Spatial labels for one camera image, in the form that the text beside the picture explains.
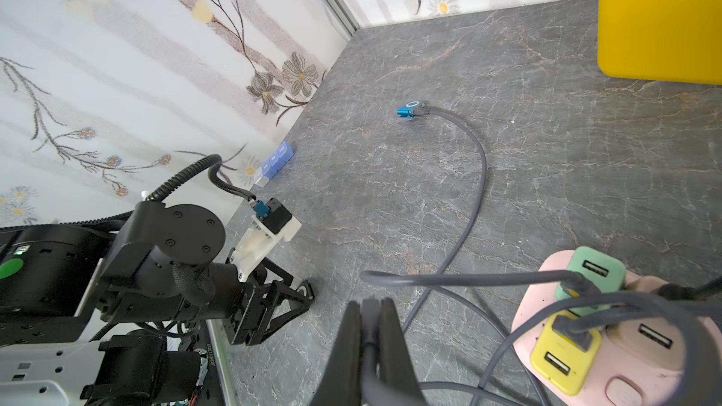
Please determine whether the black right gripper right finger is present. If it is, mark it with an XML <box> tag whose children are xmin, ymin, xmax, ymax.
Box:
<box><xmin>379</xmin><ymin>298</ymin><xmax>427</xmax><ymax>405</ymax></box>

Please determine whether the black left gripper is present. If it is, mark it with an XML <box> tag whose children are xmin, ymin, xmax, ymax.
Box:
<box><xmin>225</xmin><ymin>259</ymin><xmax>315</xmax><ymax>346</ymax></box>

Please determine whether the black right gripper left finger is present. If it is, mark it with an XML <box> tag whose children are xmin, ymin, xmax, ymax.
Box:
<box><xmin>310</xmin><ymin>302</ymin><xmax>361</xmax><ymax>406</ymax></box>

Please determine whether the yellow usb charger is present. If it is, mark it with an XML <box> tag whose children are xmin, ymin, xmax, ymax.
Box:
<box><xmin>530</xmin><ymin>311</ymin><xmax>603</xmax><ymax>397</ymax></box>

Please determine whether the blue mp3 player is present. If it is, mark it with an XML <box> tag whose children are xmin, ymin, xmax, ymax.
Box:
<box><xmin>397</xmin><ymin>101</ymin><xmax>428</xmax><ymax>118</ymax></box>

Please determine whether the green usb charger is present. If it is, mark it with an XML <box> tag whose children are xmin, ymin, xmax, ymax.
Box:
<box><xmin>555</xmin><ymin>246</ymin><xmax>627</xmax><ymax>301</ymax></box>

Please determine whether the beige usb charger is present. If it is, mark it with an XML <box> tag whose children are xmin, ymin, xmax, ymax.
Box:
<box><xmin>607</xmin><ymin>276</ymin><xmax>721</xmax><ymax>371</ymax></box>

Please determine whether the black usb cable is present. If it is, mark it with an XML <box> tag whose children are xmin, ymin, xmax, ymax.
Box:
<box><xmin>656</xmin><ymin>274</ymin><xmax>722</xmax><ymax>303</ymax></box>

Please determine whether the dark grey usb cable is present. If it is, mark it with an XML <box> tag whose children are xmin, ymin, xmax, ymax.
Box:
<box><xmin>357</xmin><ymin>289</ymin><xmax>722</xmax><ymax>406</ymax></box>

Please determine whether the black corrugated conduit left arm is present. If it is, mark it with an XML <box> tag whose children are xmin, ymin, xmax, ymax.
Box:
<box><xmin>44</xmin><ymin>154</ymin><xmax>314</xmax><ymax>346</ymax></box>

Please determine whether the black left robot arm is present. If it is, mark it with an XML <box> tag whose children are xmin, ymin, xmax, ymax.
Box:
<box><xmin>1</xmin><ymin>202</ymin><xmax>314</xmax><ymax>405</ymax></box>

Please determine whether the blue transparent plastic case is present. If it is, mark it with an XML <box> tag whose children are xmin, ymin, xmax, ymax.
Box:
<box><xmin>254</xmin><ymin>142</ymin><xmax>294</xmax><ymax>187</ymax></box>

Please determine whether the pink power strip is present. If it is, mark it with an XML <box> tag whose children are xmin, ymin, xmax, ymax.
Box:
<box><xmin>510</xmin><ymin>249</ymin><xmax>722</xmax><ymax>406</ymax></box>

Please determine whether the yellow storage box grey handle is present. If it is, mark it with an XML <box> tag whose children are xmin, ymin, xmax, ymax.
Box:
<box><xmin>597</xmin><ymin>0</ymin><xmax>721</xmax><ymax>86</ymax></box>

